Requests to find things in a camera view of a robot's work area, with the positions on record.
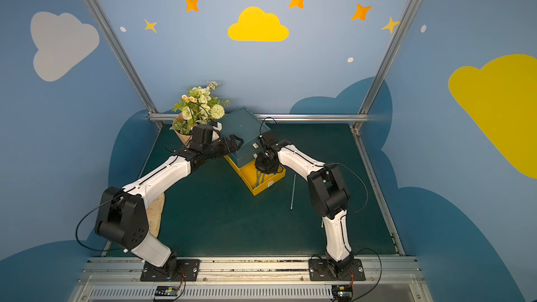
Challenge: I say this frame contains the yellow bottom drawer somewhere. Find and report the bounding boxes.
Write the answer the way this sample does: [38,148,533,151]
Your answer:
[225,156,286,196]

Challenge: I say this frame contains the teal drawer cabinet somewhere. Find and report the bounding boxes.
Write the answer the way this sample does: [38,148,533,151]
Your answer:
[219,107,271,169]

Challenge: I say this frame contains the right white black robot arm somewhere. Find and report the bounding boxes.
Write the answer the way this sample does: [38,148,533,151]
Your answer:
[255,141,353,274]

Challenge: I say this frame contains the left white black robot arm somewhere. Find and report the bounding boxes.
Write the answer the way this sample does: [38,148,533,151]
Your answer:
[95,135,244,268]

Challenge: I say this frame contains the artificial green white flowers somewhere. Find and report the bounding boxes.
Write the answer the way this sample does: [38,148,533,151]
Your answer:
[171,81,230,135]

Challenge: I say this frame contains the beige cloth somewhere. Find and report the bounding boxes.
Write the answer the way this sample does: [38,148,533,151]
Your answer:
[146,193,165,238]

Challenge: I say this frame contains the right green circuit board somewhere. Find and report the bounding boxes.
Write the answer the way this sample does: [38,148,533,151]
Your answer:
[331,285,353,302]

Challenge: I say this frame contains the green circuit board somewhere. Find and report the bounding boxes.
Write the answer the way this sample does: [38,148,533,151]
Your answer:
[154,285,180,300]
[331,285,353,302]

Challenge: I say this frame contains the left green circuit board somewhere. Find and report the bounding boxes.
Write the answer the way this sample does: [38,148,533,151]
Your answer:
[154,285,180,300]

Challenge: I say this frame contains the left aluminium frame post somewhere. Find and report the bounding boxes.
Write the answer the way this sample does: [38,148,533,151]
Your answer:
[83,0,164,129]

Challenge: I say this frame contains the aluminium frame post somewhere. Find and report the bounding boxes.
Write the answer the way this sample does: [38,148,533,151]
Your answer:
[352,0,423,134]
[83,0,164,129]

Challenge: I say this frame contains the right aluminium frame post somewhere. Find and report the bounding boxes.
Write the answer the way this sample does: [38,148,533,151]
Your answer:
[352,0,423,134]

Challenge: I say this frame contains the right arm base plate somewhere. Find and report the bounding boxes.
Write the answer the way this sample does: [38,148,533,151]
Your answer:
[308,257,366,281]

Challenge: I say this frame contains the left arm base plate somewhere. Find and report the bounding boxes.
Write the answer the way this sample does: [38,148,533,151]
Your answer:
[140,258,201,282]

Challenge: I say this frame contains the aluminium front rail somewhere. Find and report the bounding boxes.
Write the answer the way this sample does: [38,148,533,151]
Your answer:
[69,255,433,301]

